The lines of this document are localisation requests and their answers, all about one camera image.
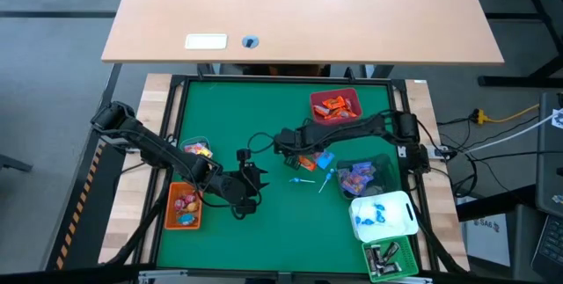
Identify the blue round candy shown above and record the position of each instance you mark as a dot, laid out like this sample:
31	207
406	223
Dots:
187	219

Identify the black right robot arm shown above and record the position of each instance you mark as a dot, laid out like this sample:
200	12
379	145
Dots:
352	130

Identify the light wooden desk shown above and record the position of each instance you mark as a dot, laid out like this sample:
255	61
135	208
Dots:
308	11

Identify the black keyboard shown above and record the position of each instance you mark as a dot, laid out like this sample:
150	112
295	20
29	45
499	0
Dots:
550	249

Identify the clear teal plastic bin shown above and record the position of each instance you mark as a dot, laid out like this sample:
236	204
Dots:
187	140

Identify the yellow sour candy packet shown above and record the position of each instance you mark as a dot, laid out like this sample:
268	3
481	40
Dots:
206	153
195	147

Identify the green plastic basket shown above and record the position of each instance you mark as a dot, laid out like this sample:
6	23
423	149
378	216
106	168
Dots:
407	257

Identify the white plastic bin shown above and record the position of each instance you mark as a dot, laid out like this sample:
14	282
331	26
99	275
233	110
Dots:
396	227

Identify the white metal bracket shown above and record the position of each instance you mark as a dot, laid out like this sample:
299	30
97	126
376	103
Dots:
401	151

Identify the black computer case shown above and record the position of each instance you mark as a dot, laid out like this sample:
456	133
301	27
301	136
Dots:
550	165

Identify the blue candy packet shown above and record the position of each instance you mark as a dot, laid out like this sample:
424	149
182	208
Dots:
325	159

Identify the black desk leg frame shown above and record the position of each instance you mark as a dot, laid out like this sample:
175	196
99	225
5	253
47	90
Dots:
519	81

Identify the black hazard striped base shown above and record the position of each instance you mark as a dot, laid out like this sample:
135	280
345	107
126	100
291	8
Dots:
92	231

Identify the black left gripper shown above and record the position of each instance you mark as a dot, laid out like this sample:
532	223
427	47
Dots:
239	185

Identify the red plastic bin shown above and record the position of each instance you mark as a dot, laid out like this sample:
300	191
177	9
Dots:
317	97

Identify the grey chair leg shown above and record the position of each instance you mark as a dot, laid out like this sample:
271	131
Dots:
15	163

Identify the orange plastic bin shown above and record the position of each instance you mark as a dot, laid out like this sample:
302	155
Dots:
173	222

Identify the dark translucent plastic bin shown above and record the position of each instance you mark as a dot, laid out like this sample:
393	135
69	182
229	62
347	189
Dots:
382	178

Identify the purple candy packet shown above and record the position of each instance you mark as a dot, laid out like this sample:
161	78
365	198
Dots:
363	169
350	183

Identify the red white candy wrapper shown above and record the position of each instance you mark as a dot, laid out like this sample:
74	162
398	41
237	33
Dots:
321	110

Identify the white box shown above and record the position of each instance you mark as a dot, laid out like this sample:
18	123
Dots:
488	244

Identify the green table mat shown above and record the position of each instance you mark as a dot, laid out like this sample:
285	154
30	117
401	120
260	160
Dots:
299	231

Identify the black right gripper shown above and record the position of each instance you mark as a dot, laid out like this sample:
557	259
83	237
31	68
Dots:
290	140

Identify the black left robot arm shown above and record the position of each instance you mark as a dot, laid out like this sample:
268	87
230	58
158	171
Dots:
167	154

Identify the black table frame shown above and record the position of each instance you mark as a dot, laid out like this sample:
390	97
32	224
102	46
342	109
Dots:
286	77

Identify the silver aluminium bar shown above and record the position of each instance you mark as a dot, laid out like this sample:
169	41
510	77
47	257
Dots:
184	275

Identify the red round candy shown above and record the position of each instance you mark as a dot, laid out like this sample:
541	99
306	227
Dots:
179	205
190	198

